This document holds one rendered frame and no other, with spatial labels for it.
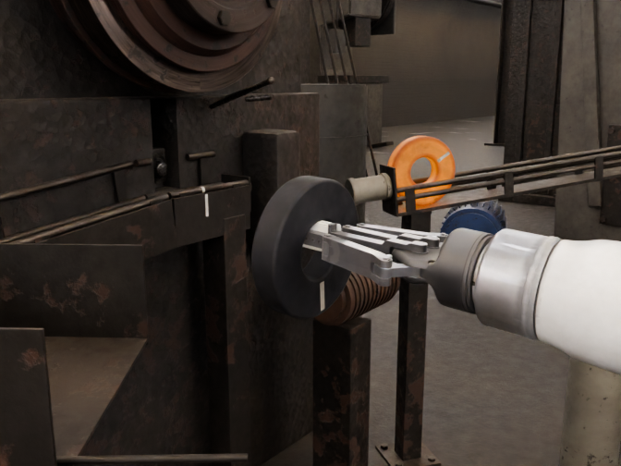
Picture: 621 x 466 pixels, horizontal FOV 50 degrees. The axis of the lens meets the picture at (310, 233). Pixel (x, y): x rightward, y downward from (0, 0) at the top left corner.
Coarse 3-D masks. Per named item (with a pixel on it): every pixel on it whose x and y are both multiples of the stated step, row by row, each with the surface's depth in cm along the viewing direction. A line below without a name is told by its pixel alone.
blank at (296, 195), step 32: (288, 192) 68; (320, 192) 69; (288, 224) 66; (352, 224) 76; (256, 256) 67; (288, 256) 67; (320, 256) 75; (256, 288) 69; (288, 288) 68; (320, 288) 73
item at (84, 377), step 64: (0, 256) 75; (64, 256) 75; (128, 256) 75; (0, 320) 77; (64, 320) 77; (128, 320) 77; (0, 384) 50; (64, 384) 67; (0, 448) 52; (64, 448) 57
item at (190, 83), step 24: (72, 0) 99; (96, 0) 96; (96, 24) 100; (120, 24) 100; (120, 48) 101; (144, 48) 104; (264, 48) 126; (144, 72) 105; (168, 72) 109; (192, 72) 113; (216, 72) 117; (240, 72) 122
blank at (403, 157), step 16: (400, 144) 145; (416, 144) 144; (432, 144) 145; (400, 160) 144; (416, 160) 145; (432, 160) 146; (448, 160) 147; (400, 176) 145; (432, 176) 149; (448, 176) 148; (400, 192) 145; (416, 192) 147
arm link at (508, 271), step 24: (504, 240) 57; (528, 240) 56; (552, 240) 55; (480, 264) 56; (504, 264) 55; (528, 264) 54; (480, 288) 56; (504, 288) 55; (528, 288) 54; (480, 312) 57; (504, 312) 55; (528, 312) 54; (528, 336) 56
